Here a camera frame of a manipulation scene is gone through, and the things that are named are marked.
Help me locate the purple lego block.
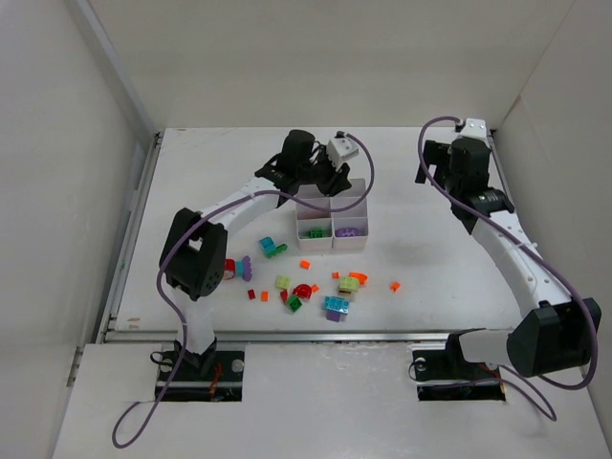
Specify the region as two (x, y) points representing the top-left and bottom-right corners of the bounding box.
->
(335, 227), (360, 238)

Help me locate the teal round lego piece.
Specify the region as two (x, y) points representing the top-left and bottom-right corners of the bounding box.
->
(259, 236), (276, 257)

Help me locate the purple flower lego piece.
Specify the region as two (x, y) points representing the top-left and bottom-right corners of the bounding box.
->
(235, 255), (252, 282)

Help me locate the red cylinder lego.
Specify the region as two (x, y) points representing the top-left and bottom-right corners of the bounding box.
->
(223, 259), (236, 280)

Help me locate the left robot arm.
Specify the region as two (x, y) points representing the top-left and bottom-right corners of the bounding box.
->
(156, 129), (359, 376)

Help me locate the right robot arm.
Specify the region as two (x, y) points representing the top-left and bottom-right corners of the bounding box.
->
(416, 137), (601, 377)

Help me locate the left white compartment tray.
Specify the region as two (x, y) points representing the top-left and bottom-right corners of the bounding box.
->
(295, 186), (333, 251)

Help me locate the white compartment tray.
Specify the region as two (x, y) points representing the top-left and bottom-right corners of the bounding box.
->
(331, 178), (369, 251)
(295, 186), (333, 251)

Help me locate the right white compartment tray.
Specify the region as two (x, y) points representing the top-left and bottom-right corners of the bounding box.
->
(331, 178), (369, 251)

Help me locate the orange teardrop lego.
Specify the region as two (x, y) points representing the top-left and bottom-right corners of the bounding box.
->
(349, 272), (368, 285)

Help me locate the lime pink lego brick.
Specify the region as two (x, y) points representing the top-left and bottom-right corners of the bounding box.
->
(338, 275), (361, 296)

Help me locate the red dome lego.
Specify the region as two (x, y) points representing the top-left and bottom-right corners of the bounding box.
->
(293, 284), (313, 300)

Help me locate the blue lego brick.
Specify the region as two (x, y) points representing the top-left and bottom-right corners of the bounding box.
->
(322, 296), (350, 315)

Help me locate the purple lego under blue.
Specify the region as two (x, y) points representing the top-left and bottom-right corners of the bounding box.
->
(325, 310), (347, 323)

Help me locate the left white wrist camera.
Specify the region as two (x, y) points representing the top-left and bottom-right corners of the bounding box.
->
(326, 137), (359, 170)

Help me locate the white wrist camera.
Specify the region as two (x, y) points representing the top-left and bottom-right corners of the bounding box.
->
(326, 137), (359, 170)
(455, 118), (489, 142)

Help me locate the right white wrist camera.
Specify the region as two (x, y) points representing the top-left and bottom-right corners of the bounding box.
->
(455, 118), (489, 142)

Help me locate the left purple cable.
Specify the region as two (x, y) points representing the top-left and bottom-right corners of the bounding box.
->
(111, 132), (375, 449)

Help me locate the purple cable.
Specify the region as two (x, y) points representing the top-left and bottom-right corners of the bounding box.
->
(111, 132), (375, 449)
(417, 115), (601, 422)

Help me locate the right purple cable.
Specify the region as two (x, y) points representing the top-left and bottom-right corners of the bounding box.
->
(417, 115), (601, 422)

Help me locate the metal rail front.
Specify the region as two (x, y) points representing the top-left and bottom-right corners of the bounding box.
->
(101, 330), (449, 343)

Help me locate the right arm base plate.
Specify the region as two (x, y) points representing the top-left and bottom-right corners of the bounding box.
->
(409, 349), (506, 402)

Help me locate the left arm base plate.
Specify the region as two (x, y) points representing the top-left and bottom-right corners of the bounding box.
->
(162, 349), (245, 403)

